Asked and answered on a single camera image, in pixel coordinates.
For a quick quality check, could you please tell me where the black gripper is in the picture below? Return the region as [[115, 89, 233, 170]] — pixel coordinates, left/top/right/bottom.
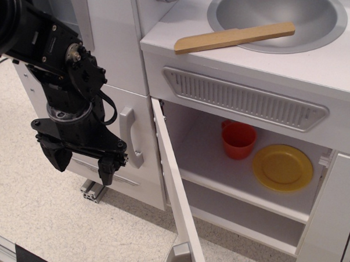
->
[[31, 112, 127, 185]]

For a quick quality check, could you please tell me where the white cabinet door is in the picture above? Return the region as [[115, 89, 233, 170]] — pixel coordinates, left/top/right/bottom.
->
[[296, 154, 350, 262], [151, 98, 205, 262]]

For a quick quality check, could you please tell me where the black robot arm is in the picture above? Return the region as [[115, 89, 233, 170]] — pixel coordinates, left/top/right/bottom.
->
[[0, 0, 128, 185]]

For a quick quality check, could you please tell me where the white toy kitchen cabinet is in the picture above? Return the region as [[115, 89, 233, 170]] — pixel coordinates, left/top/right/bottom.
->
[[9, 0, 350, 262]]

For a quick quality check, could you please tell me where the aluminium extrusion profile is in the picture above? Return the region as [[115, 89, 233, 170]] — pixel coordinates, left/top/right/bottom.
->
[[80, 179, 107, 203]]

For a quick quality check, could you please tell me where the wooden spatula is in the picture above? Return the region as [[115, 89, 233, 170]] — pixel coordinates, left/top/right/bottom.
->
[[174, 22, 295, 55]]

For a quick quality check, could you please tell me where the red plastic cup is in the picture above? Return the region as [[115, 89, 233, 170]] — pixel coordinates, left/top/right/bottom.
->
[[221, 120, 257, 160]]

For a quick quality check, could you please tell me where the yellow plastic plate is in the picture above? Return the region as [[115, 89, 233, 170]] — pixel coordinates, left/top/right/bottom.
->
[[252, 144, 314, 192]]

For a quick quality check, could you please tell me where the grey vent grille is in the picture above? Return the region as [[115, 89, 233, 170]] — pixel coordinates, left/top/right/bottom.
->
[[162, 66, 329, 132]]

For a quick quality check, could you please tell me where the grey metal sink bowl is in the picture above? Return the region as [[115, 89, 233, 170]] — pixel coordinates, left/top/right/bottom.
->
[[207, 0, 348, 54]]

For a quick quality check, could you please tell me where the grey fridge door handle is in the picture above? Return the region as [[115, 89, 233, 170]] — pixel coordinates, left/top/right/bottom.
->
[[118, 107, 144, 169]]

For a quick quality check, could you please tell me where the grey door handle on left door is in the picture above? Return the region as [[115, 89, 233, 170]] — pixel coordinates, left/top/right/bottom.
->
[[166, 242, 192, 262]]

